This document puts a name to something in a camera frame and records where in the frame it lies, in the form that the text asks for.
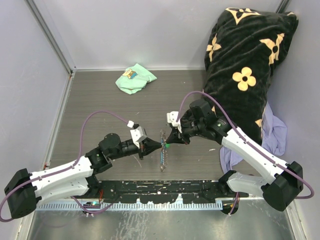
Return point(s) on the lavender cloth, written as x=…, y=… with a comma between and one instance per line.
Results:
x=274, y=139

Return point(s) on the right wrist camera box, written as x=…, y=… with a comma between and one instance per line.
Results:
x=172, y=118

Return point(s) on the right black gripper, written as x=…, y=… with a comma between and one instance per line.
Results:
x=174, y=137

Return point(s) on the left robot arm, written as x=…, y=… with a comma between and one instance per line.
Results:
x=28, y=190

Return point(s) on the blue handled key ring organizer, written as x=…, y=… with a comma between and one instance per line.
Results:
x=163, y=151

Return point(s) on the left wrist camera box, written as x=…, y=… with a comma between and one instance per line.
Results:
x=138, y=135

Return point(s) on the mint green cloth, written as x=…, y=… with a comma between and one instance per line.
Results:
x=134, y=79

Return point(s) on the black floral blanket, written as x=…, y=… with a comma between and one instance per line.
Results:
x=243, y=50

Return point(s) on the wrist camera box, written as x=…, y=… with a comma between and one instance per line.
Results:
x=138, y=135
x=172, y=118

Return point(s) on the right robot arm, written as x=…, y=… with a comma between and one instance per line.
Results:
x=279, y=182

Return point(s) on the aluminium corner post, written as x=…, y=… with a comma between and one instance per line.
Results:
x=47, y=25

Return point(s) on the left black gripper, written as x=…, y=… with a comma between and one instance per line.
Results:
x=152, y=145

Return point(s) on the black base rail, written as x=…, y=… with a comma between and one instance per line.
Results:
x=157, y=191

